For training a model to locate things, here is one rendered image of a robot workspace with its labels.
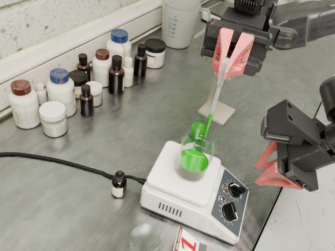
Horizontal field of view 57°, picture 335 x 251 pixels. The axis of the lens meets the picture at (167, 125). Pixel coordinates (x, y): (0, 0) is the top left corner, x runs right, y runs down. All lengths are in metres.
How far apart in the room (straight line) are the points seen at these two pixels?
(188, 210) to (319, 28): 0.40
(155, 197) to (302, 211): 0.33
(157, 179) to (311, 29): 0.38
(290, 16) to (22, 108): 0.57
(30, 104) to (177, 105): 0.38
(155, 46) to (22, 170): 0.52
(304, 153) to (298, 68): 0.74
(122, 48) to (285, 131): 0.55
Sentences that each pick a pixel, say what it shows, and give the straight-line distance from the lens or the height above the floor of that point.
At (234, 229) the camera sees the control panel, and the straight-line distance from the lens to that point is 0.62.
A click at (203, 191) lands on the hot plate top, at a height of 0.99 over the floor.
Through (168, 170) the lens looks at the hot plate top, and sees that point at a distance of 0.59.
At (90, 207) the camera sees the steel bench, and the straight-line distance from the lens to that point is 0.64.
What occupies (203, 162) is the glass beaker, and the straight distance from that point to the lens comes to 0.54.
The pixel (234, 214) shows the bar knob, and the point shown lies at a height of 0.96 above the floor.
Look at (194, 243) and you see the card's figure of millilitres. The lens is 0.61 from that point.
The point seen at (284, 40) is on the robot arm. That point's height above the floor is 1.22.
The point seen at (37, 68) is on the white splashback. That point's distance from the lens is 0.85.
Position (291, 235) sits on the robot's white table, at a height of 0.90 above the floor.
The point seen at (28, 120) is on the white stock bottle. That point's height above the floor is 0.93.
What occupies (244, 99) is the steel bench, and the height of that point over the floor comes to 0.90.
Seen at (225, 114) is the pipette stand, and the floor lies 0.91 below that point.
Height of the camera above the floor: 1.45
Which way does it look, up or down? 43 degrees down
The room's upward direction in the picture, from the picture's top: 11 degrees clockwise
